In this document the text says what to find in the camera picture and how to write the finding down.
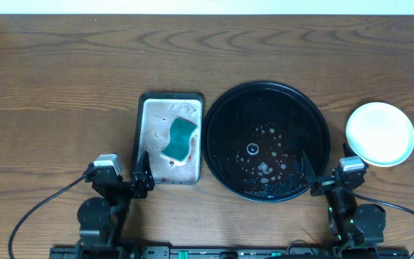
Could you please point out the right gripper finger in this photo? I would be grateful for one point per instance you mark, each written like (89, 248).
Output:
(307, 171)
(348, 152)

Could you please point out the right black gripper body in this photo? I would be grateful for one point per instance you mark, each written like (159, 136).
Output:
(320, 186)

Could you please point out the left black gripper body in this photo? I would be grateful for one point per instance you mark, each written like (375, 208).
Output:
(137, 185)

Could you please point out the light blue plate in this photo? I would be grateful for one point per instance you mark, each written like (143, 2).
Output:
(380, 134)

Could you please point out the green yellow sponge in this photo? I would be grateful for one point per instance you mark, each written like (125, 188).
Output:
(180, 133)

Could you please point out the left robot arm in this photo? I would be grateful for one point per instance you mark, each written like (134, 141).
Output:
(102, 218)

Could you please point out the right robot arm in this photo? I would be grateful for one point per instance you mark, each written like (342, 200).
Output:
(359, 228)

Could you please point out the round black tray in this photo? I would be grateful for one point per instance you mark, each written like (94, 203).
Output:
(257, 136)

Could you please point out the black rectangular soapy tray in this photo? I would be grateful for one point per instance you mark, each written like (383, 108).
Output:
(156, 113)

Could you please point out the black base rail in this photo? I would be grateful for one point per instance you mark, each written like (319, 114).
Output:
(221, 253)

